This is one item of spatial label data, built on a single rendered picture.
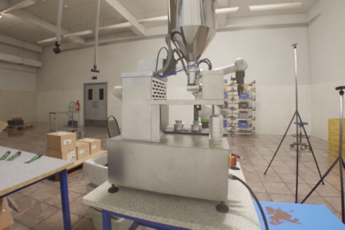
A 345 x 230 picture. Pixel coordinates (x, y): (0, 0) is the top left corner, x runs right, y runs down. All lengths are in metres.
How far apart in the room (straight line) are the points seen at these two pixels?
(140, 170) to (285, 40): 6.92
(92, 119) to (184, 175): 8.23
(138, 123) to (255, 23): 6.74
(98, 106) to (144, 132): 7.75
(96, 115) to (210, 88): 8.13
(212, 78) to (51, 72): 10.80
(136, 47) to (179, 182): 7.18
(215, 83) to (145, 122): 0.38
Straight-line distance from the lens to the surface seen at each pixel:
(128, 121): 0.83
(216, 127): 0.82
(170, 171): 0.76
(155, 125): 0.76
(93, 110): 8.73
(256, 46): 6.91
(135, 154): 0.80
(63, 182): 1.52
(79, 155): 3.43
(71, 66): 9.99
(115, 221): 1.63
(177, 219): 0.75
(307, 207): 1.28
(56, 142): 3.23
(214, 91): 0.64
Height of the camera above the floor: 1.21
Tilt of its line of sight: level
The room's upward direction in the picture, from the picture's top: straight up
